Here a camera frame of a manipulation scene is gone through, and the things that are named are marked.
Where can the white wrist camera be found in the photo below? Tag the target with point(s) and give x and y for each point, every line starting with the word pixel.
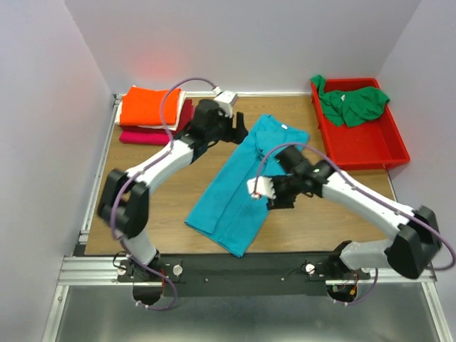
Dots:
pixel 261 187
pixel 226 101

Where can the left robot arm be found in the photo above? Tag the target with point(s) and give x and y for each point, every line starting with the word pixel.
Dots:
pixel 124 202

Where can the aluminium frame rail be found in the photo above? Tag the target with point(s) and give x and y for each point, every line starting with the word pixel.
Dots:
pixel 99 271

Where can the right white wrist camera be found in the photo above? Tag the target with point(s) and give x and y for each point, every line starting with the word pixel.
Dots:
pixel 261 187

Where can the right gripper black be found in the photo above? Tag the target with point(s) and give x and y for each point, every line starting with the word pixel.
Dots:
pixel 278 203

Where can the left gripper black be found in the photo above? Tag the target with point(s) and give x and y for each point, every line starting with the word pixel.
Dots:
pixel 236 135

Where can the folded dark red t shirt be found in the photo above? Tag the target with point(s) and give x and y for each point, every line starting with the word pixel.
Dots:
pixel 186 114

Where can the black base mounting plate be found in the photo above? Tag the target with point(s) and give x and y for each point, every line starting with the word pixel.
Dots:
pixel 255 274

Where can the folded white t shirt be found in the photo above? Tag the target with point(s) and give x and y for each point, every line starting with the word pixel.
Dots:
pixel 180 107

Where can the teal blue t shirt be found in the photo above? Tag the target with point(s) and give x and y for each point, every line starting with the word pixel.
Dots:
pixel 226 213

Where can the folded orange t shirt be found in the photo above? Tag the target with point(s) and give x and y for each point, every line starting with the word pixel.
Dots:
pixel 146 107

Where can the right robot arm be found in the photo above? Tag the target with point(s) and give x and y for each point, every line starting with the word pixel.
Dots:
pixel 411 234

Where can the green t shirt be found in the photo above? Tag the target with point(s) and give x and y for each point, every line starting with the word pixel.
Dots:
pixel 350 108

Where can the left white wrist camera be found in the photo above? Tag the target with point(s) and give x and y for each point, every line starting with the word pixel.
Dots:
pixel 226 101

